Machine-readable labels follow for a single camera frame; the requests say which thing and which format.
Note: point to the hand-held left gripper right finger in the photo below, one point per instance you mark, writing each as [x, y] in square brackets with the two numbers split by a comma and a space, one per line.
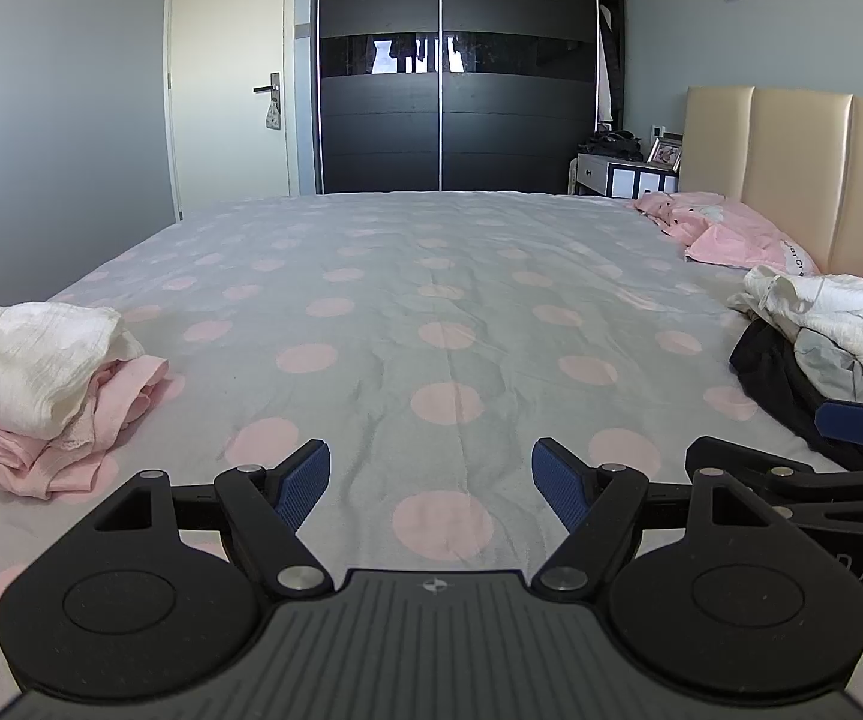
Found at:
[557, 484]

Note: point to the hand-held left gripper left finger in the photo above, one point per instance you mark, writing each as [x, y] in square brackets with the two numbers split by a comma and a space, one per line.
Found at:
[304, 484]

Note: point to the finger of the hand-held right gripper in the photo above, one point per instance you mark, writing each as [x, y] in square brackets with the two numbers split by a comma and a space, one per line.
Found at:
[858, 424]
[836, 487]

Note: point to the white crinkled garment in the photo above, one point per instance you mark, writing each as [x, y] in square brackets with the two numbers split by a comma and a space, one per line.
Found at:
[26, 367]
[836, 307]

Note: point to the hanging dark clothes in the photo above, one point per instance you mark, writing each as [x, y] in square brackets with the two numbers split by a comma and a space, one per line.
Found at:
[609, 67]

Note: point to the light blue garment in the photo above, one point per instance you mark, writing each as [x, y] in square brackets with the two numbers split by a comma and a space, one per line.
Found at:
[836, 371]

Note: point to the pink printed pillow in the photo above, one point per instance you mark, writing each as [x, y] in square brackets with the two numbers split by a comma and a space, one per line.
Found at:
[761, 244]

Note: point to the grey pink polka dot bed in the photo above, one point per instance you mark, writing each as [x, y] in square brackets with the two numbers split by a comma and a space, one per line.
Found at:
[431, 277]

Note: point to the beige padded headboard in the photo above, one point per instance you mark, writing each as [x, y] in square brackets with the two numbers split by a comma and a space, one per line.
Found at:
[798, 165]

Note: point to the pink crumpled patterned cloth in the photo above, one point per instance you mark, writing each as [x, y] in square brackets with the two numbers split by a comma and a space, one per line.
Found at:
[671, 210]

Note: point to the white crinkled folded garment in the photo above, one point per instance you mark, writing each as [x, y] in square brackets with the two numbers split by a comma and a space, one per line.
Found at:
[26, 367]

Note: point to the white nightstand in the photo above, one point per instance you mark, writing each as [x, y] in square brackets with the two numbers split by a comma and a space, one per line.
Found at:
[592, 172]

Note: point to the black bag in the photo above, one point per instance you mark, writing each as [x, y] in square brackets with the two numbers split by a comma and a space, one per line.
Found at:
[611, 145]

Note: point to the black sliding wardrobe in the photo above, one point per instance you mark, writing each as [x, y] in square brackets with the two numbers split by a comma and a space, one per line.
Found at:
[386, 127]

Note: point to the hanging door tag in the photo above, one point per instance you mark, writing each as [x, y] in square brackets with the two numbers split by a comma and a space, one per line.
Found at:
[274, 116]

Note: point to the white door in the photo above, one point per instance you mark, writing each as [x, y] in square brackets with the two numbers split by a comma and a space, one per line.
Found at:
[229, 15]

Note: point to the photo frame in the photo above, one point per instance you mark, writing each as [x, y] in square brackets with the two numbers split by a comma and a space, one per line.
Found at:
[665, 154]

